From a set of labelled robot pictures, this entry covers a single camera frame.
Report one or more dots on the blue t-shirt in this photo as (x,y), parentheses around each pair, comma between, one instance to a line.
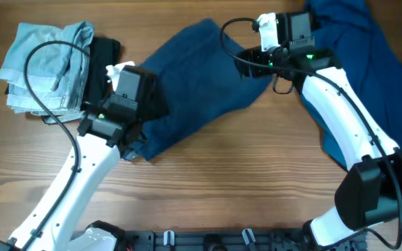
(348,28)

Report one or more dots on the black folded garment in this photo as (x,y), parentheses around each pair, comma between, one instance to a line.
(103,52)

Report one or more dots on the light blue folded jeans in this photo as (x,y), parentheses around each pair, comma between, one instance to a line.
(56,73)

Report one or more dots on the dark navy blue shorts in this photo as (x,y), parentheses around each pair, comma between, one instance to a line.
(200,82)

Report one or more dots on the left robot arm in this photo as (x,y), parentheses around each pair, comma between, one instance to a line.
(104,134)

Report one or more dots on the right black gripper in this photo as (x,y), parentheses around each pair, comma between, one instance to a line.
(244,63)

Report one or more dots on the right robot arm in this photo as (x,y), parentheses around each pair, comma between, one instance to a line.
(371,192)

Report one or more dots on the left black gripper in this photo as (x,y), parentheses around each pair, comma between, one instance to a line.
(160,101)

